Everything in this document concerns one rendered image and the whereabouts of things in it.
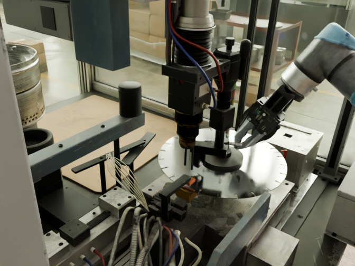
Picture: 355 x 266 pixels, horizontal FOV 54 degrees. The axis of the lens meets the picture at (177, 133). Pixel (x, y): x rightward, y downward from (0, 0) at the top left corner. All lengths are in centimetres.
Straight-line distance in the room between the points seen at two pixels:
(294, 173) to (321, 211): 13
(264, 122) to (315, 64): 16
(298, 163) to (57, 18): 78
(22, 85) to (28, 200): 100
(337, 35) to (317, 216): 56
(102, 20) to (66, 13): 19
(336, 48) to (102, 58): 46
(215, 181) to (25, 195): 67
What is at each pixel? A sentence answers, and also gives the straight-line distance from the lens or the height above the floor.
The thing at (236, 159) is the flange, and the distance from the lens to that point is 90.
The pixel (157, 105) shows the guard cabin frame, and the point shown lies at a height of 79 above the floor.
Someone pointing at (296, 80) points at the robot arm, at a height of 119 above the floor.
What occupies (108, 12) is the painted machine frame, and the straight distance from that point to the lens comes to 65.
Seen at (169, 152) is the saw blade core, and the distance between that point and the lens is 92.
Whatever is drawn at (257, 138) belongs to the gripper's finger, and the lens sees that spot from 88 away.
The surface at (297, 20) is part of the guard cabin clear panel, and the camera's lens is 123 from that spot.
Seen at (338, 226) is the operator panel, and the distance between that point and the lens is 105.
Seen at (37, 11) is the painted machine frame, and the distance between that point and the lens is 94.
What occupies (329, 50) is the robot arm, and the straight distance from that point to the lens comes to 78.
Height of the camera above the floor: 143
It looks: 28 degrees down
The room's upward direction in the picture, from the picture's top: 2 degrees clockwise
